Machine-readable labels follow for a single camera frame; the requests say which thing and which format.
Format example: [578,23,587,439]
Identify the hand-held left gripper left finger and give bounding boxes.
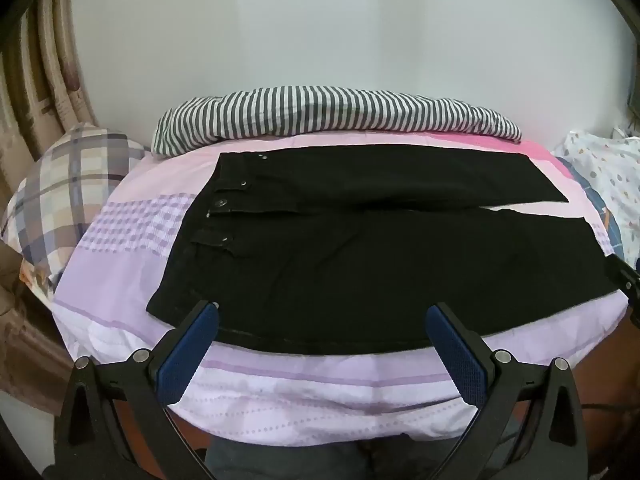
[42,301,220,480]

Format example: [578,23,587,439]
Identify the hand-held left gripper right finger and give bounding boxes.
[424,302,589,480]

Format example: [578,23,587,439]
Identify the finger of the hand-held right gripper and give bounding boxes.
[604,254,640,328]

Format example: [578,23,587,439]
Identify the black pants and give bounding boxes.
[146,149,621,353]

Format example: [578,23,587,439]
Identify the white dotted blanket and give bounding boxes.
[552,127,640,261]

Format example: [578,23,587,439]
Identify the pink purple bed sheet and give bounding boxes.
[52,127,631,447]

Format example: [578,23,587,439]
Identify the orange floral cloth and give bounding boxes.
[17,260,63,306]

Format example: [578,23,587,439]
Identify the plaid pillow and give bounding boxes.
[0,122,151,266]

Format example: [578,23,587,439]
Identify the grey white striped blanket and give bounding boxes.
[151,86,522,158]

